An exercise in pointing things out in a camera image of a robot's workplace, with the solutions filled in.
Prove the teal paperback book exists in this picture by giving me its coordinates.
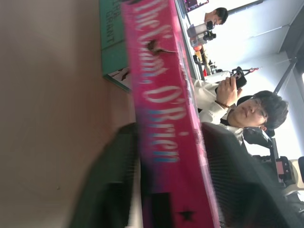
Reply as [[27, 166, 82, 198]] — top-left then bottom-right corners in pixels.
[[98, 0, 133, 94]]

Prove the brown bead bracelet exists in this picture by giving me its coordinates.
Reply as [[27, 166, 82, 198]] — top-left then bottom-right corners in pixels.
[[214, 100, 235, 111]]

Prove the black office chair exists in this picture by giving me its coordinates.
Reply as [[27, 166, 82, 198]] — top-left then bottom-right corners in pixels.
[[243, 127, 280, 167]]

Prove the clear bottle with black lid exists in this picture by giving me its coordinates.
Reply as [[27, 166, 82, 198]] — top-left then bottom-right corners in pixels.
[[190, 32, 217, 48]]

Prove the bystander hand with phone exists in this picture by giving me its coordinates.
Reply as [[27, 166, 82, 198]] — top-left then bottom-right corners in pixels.
[[215, 76, 242, 109]]

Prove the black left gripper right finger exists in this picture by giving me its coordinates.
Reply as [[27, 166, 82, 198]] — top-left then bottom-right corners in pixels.
[[201, 122, 304, 228]]

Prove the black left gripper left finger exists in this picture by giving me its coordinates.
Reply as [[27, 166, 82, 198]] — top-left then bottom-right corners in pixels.
[[77, 123, 143, 228]]

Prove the dark-haired person at desk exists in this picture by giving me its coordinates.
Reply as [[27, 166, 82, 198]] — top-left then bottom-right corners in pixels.
[[204, 7, 229, 26]]

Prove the black smartphone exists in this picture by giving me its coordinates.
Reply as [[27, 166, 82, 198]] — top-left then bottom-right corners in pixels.
[[231, 67, 248, 90]]

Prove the beige device with pink panel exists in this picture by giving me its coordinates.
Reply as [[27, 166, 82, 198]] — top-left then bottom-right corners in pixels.
[[275, 156, 304, 198]]

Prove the computer monitor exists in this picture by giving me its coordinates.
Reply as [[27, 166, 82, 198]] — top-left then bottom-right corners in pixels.
[[183, 0, 210, 13]]

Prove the seated person with glasses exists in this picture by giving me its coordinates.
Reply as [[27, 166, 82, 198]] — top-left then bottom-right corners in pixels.
[[220, 90, 289, 148]]

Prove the pink hardcover book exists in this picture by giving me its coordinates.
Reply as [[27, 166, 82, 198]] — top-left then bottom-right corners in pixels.
[[120, 0, 221, 228]]

